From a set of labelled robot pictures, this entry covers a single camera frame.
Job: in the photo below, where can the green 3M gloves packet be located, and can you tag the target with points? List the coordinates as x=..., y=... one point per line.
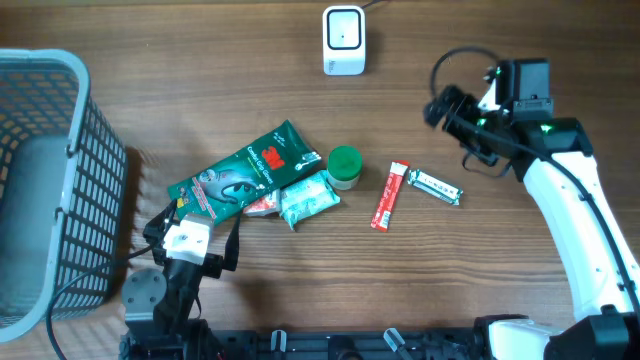
x=225, y=188

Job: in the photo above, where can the red white tube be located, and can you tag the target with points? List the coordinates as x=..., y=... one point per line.
x=382, y=216

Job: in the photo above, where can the red white small packet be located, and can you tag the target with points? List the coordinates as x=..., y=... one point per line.
x=266, y=205

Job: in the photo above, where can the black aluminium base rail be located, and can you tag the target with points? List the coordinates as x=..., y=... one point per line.
x=446, y=344

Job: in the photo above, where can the white barcode scanner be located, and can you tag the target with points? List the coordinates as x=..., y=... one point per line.
x=344, y=40

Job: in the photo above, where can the grey plastic shopping basket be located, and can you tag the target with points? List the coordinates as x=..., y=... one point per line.
x=63, y=178

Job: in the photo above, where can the green lidded plastic jar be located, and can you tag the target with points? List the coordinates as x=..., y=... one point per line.
x=344, y=167

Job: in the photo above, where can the teal white wipes packet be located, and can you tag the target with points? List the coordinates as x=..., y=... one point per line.
x=307, y=198

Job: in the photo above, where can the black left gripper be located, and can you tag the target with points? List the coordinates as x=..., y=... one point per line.
x=155, y=230

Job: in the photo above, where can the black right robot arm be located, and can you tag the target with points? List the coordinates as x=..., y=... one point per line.
x=554, y=159

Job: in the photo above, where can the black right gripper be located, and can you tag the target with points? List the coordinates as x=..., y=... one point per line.
x=465, y=104

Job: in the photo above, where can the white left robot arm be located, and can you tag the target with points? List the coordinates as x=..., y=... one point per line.
x=158, y=302

